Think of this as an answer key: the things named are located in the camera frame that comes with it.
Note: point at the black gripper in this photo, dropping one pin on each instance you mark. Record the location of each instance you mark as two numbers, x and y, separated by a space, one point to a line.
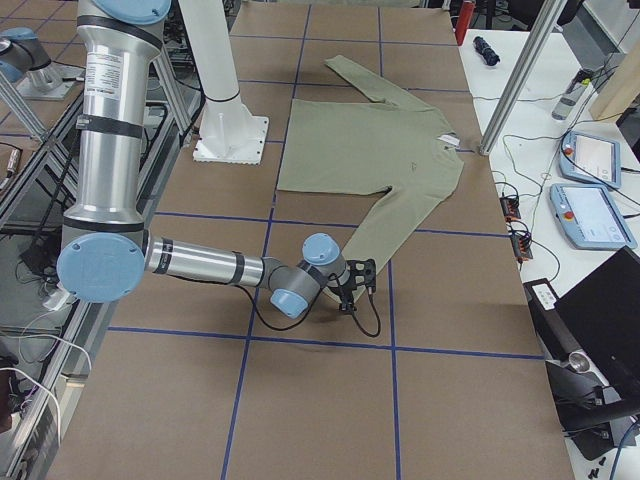
347 293

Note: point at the olive green long-sleeve shirt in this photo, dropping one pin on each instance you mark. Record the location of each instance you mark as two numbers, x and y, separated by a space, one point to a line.
387 145

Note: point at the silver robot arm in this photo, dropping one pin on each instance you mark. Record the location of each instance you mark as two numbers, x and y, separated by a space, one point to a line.
106 243

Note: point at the white hang tag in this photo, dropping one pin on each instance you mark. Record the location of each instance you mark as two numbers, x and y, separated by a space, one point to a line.
451 140

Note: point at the blue teach pendant near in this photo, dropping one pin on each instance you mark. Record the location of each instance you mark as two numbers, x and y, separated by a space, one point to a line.
589 217

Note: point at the blue teach pendant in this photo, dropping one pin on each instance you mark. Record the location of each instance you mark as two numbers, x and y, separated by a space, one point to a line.
588 158
589 217

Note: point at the blue teach pendant far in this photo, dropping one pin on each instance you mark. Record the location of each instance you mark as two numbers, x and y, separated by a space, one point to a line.
588 158

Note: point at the dark blue folded umbrella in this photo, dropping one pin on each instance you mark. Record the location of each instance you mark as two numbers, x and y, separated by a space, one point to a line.
485 51

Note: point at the white power strip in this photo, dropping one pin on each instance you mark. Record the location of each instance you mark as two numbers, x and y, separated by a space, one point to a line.
58 299

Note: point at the red cylinder bottle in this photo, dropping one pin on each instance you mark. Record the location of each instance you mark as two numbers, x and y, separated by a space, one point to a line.
466 11

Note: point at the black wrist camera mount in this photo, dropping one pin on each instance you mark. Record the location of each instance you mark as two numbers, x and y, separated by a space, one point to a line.
362 273

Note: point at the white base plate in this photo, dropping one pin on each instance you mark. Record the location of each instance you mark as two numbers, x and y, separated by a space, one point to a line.
231 141

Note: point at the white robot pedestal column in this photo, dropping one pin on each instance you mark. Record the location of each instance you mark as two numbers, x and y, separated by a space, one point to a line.
207 30

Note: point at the aluminium frame post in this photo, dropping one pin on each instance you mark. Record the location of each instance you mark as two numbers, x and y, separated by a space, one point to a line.
536 40

